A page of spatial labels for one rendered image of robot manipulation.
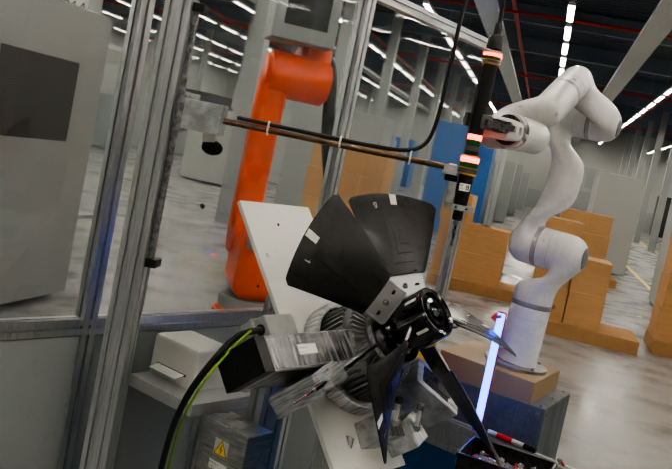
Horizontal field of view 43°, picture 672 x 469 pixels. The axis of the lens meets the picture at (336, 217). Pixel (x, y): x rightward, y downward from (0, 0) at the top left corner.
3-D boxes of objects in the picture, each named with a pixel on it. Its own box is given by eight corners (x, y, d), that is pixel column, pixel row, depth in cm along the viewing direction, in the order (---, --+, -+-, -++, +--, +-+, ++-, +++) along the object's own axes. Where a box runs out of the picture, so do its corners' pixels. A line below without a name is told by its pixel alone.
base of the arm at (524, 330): (491, 350, 272) (505, 294, 270) (550, 368, 265) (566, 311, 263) (478, 359, 254) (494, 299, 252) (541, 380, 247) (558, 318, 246)
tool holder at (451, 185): (436, 206, 195) (445, 163, 194) (434, 204, 202) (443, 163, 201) (475, 214, 194) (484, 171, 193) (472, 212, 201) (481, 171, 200)
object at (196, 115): (173, 129, 196) (180, 93, 196) (180, 130, 203) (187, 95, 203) (217, 138, 196) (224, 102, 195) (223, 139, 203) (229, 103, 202)
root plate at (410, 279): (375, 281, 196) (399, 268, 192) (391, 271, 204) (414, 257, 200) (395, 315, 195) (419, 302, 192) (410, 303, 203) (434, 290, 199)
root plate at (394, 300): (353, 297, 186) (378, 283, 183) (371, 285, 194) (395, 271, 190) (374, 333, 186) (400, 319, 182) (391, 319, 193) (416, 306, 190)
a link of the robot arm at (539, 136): (496, 114, 214) (530, 114, 208) (519, 121, 225) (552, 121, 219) (493, 148, 214) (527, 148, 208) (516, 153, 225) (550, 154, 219)
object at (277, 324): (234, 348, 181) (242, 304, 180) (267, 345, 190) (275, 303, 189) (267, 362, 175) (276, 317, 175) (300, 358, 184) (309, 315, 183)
